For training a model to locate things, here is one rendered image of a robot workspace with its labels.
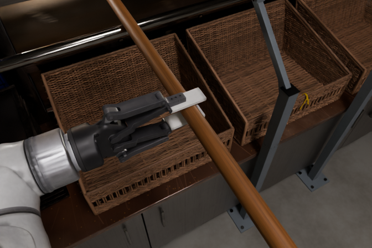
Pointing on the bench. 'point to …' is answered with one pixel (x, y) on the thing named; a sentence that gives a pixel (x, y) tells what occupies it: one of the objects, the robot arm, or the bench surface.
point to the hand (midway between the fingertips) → (186, 108)
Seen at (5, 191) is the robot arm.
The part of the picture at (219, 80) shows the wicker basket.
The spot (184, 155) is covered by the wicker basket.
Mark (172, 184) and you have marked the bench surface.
